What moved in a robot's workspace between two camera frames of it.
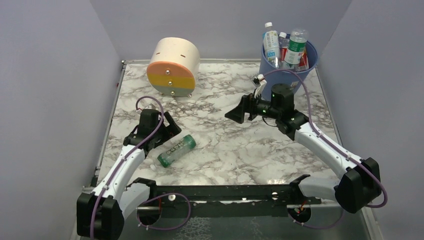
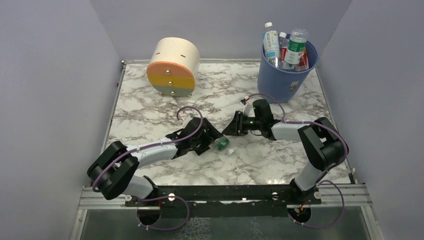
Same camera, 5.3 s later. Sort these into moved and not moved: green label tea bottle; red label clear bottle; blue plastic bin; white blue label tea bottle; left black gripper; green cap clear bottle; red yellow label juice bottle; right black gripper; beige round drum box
Moved: left black gripper; green label tea bottle; right black gripper
Not moved: red yellow label juice bottle; white blue label tea bottle; green cap clear bottle; red label clear bottle; blue plastic bin; beige round drum box
